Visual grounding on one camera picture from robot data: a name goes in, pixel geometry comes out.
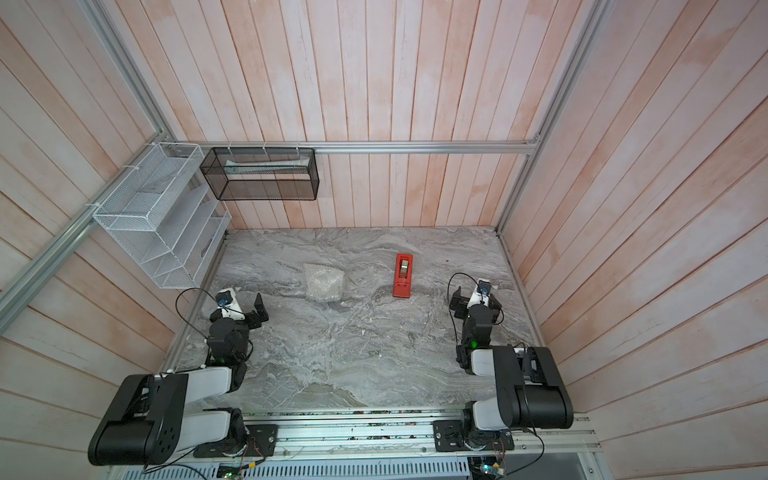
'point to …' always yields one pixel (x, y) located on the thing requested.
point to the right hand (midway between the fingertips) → (475, 288)
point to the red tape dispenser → (402, 275)
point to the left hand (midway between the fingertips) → (247, 299)
